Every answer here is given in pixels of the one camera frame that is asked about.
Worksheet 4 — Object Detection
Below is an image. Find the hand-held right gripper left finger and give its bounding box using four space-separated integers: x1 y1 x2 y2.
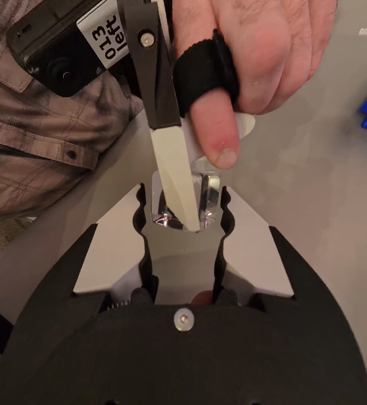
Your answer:
73 184 159 302

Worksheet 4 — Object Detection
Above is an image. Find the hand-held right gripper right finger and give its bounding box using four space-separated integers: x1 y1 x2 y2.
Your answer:
213 186 294 305

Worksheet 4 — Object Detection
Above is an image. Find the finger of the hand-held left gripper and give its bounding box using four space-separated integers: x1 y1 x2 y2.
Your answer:
149 125 201 234

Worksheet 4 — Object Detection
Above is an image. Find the clear acrylic cube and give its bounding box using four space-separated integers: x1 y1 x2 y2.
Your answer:
151 161 221 234

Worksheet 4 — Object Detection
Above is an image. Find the person's left hand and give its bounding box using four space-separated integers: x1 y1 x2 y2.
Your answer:
171 0 339 170

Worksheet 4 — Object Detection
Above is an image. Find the person's plaid shirt torso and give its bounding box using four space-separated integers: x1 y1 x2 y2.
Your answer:
0 0 144 223

